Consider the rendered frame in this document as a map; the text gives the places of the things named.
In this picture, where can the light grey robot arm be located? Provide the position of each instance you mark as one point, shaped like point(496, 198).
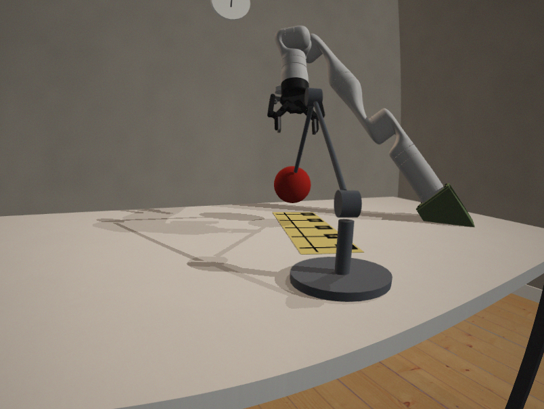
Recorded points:
point(379, 127)

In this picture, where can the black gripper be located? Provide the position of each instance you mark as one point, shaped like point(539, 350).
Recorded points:
point(292, 99)

